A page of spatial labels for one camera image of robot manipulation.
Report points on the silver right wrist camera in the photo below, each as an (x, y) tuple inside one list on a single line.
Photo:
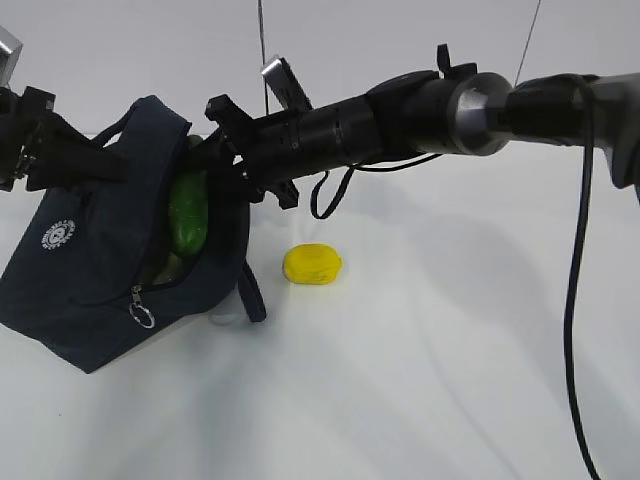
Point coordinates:
[(283, 83)]

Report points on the yellow lemon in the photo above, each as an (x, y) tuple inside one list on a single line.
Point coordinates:
[(312, 264)]

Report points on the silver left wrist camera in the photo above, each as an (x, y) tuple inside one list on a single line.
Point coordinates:
[(11, 49)]

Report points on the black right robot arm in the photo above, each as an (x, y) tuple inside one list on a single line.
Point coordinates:
[(451, 110)]

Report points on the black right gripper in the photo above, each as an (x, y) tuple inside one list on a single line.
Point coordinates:
[(242, 153)]

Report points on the green cucumber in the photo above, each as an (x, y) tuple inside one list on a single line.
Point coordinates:
[(188, 213)]

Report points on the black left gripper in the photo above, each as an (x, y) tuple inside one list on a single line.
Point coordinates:
[(46, 148)]

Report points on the glass container with green lid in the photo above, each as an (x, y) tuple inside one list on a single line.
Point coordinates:
[(163, 265)]

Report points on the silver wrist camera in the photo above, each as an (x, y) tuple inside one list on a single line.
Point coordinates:
[(283, 83), (11, 49)]

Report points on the dark navy fabric lunch bag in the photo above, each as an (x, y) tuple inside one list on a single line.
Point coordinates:
[(72, 281)]

